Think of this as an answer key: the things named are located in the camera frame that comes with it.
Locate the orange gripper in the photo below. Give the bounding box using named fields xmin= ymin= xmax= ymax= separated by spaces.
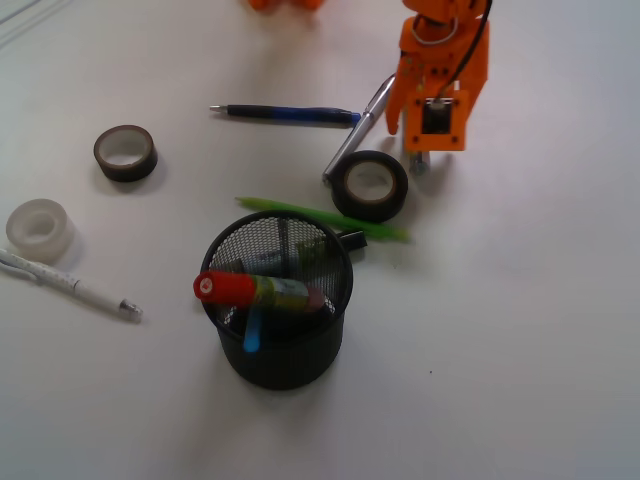
xmin=385 ymin=0 xmax=490 ymax=135

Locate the blue cap marker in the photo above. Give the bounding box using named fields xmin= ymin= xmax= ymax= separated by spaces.
xmin=408 ymin=151 xmax=431 ymax=176

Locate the black cap green marker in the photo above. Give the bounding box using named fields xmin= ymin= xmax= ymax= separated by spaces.
xmin=296 ymin=230 xmax=368 ymax=261

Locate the red cap marker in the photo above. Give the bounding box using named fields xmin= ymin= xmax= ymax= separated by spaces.
xmin=193 ymin=270 xmax=325 ymax=313

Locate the silver metal pen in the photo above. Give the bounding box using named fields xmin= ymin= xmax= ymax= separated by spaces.
xmin=322 ymin=74 xmax=395 ymax=186

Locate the blue black ballpoint pen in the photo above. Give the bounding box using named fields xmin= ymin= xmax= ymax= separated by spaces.
xmin=209 ymin=104 xmax=361 ymax=127

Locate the black mesh pen holder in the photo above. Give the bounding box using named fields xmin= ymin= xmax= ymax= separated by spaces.
xmin=196 ymin=210 xmax=353 ymax=390

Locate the light blue pen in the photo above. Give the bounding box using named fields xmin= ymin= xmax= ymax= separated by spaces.
xmin=242 ymin=307 xmax=268 ymax=354

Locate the white dotted pen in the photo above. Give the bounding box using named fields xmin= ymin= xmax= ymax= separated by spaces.
xmin=1 ymin=249 xmax=143 ymax=323

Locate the black electrical tape roll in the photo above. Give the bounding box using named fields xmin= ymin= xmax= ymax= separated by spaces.
xmin=327 ymin=150 xmax=408 ymax=223

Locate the green mechanical pencil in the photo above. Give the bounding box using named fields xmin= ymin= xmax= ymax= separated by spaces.
xmin=235 ymin=197 xmax=411 ymax=243

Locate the brown tape roll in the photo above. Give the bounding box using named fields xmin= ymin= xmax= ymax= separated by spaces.
xmin=93 ymin=125 xmax=158 ymax=183

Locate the clear tape roll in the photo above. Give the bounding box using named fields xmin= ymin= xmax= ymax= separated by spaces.
xmin=5 ymin=199 xmax=76 ymax=263

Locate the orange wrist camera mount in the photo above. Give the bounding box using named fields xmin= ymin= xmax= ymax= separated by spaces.
xmin=404 ymin=90 xmax=470 ymax=152

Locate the black cable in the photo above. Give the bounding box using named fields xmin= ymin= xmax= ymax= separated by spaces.
xmin=439 ymin=0 xmax=494 ymax=99

